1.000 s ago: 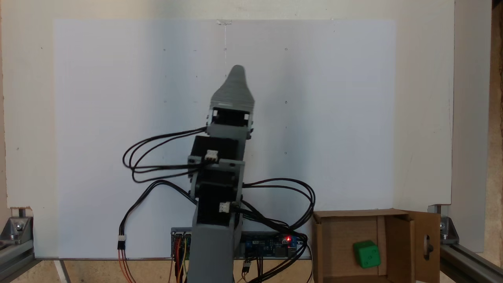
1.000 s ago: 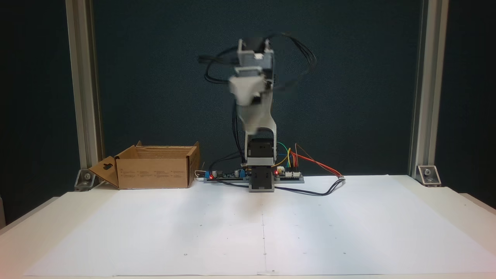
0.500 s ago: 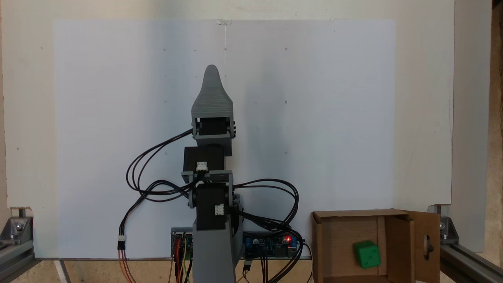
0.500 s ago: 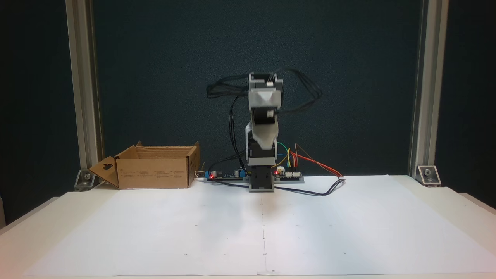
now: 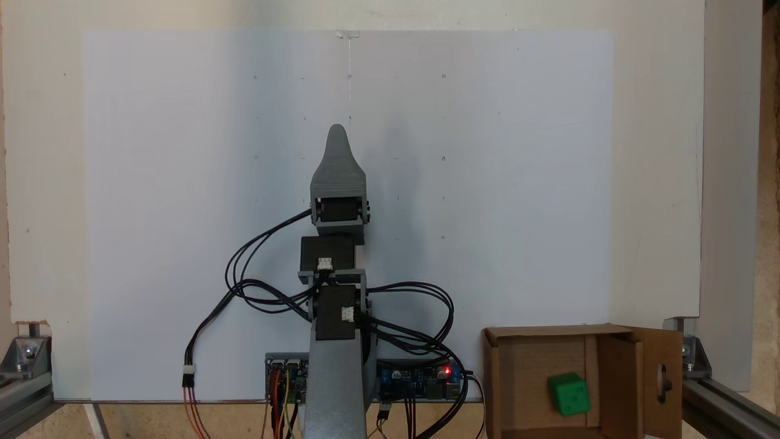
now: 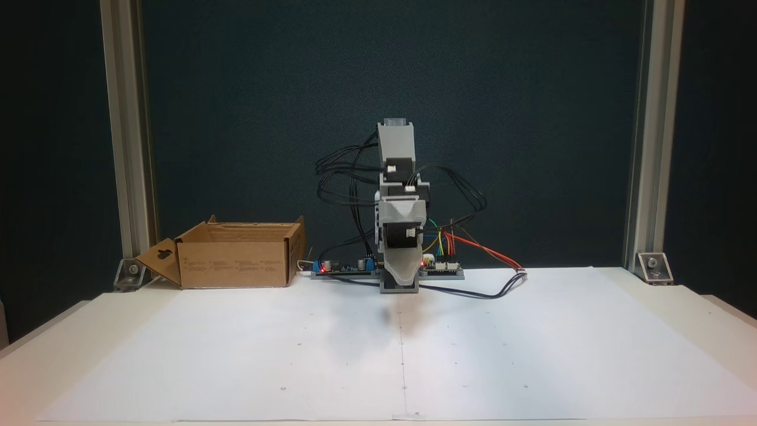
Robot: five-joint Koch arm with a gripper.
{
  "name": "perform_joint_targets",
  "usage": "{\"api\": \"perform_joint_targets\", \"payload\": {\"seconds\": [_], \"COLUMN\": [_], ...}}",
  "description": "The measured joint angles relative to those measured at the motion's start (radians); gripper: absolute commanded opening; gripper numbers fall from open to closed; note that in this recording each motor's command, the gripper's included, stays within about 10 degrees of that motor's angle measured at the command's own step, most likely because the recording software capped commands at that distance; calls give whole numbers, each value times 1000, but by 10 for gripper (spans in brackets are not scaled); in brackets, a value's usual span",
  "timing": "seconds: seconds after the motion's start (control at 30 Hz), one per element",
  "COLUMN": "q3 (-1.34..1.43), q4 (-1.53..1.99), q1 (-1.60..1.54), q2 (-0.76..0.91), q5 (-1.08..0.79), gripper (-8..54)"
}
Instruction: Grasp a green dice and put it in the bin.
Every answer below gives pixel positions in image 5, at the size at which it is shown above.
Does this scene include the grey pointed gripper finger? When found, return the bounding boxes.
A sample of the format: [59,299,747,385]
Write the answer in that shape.
[311,124,367,184]

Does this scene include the green die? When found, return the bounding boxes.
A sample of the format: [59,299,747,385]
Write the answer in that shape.
[547,372,592,418]

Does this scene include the large white paper sheet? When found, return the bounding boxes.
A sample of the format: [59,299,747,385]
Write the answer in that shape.
[82,29,615,403]

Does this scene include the small control circuit board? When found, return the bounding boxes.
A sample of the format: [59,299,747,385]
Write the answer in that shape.
[264,352,310,404]

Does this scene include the blue circuit board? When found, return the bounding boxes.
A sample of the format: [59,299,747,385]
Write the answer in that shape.
[374,359,464,402]

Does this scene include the brown cardboard box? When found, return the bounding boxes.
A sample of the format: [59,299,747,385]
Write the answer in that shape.
[481,323,684,439]

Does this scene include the black servo cable loop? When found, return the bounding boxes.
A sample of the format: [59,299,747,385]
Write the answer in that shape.
[224,209,324,315]
[363,280,455,362]

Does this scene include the yellow jumper wire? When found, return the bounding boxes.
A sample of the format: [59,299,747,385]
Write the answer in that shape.
[282,369,294,439]

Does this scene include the black cable with white connector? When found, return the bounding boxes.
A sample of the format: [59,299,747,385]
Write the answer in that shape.
[182,277,314,388]

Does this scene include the orange red wire pair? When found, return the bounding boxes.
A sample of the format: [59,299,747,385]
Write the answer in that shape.
[183,385,213,439]

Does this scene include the metal corner bracket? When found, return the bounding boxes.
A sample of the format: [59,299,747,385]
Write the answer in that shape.
[0,322,53,380]
[663,316,714,380]

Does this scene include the aluminium profile post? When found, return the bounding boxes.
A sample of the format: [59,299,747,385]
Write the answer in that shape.
[0,366,57,439]
[681,375,780,439]

